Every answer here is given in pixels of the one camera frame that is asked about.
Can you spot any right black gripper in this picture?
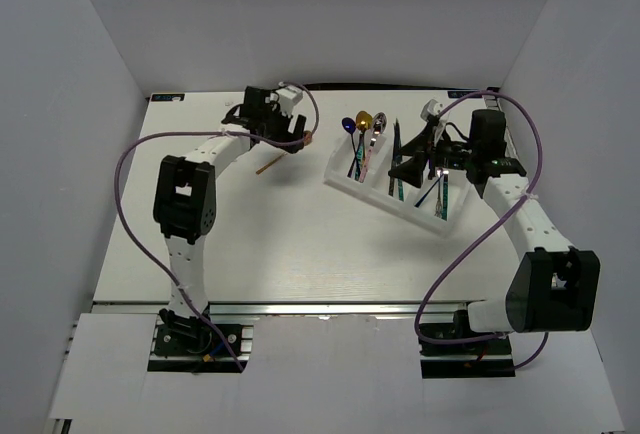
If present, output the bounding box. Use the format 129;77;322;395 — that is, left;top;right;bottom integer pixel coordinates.
387;124;477;188

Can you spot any blue metallic fork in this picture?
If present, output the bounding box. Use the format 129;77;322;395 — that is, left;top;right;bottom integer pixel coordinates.
414;176;442;208

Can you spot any silver fork green patterned handle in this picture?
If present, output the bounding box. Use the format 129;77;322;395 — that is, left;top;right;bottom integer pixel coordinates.
437;169;449;221

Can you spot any silver knife dark patterned handle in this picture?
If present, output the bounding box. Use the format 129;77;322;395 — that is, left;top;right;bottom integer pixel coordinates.
388;118;401;197

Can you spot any long gold spoon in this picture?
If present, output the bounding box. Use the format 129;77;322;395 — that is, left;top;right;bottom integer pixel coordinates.
255;131;313;175

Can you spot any silver spoon pink handle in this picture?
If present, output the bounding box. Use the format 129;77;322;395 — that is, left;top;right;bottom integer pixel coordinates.
358;112;387;183

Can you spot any ornate gold spoon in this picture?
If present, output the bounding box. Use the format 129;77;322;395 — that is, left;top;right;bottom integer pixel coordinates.
356;111;373;177

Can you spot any dark blue purple spoon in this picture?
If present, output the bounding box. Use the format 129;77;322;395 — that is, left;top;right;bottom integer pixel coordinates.
341;117;357;157

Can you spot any silver knife green patterned handle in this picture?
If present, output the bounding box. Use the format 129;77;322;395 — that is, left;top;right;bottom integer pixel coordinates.
393;120;404;201

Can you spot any silver spoon green patterned handle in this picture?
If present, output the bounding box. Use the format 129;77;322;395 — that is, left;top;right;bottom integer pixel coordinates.
348;144;363;179

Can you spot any gold bowl purple handle spoon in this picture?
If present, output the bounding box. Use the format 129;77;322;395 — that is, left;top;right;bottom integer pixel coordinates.
357;118;373;180

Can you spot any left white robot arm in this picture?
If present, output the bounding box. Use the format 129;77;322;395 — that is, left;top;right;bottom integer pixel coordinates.
153;84;308;353

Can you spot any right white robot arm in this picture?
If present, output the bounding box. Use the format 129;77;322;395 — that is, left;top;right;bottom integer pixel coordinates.
389;109;600;353

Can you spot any white three-compartment tray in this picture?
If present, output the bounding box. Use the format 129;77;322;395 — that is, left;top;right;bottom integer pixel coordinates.
324;134;470;237

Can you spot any blue label sticker right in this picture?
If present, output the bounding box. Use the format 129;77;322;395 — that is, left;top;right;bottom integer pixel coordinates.
447;90;481;100

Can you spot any blue label sticker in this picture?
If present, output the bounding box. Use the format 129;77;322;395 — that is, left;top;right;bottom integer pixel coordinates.
447;90;481;100
150;93;185;102

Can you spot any blue label sticker left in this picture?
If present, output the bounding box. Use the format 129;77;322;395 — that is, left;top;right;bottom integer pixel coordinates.
150;93;185;102

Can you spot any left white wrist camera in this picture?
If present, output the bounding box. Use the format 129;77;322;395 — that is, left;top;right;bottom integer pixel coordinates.
271;82;304;118

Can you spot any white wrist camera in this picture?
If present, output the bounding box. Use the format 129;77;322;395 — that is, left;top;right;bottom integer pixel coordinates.
420;99;445;132
271;82;304;118

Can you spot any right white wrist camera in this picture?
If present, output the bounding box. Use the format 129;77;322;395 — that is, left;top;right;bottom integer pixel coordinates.
420;99;445;132

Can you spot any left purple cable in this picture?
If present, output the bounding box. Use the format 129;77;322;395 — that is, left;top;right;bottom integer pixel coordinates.
114;82;321;373

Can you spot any purple cable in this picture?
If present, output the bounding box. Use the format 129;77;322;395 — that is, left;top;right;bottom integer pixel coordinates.
415;91;549;371
114;82;321;373

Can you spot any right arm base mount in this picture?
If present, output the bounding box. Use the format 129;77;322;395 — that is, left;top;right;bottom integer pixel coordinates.
419;308;515;380

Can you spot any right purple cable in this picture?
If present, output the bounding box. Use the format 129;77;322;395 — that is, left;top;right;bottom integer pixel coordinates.
415;91;549;371

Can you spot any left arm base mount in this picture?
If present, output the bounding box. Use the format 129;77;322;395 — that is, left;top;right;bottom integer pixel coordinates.
147;309;248;375

